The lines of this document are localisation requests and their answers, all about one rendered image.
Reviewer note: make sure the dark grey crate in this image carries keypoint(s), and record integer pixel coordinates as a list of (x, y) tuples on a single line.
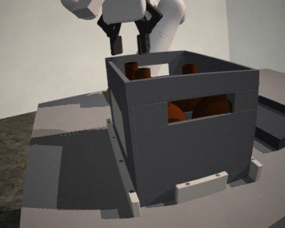
[(162, 154)]

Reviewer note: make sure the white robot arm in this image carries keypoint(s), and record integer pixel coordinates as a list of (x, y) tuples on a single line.
[(161, 36)]

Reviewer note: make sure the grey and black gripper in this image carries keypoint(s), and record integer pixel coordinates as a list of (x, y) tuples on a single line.
[(115, 12)]

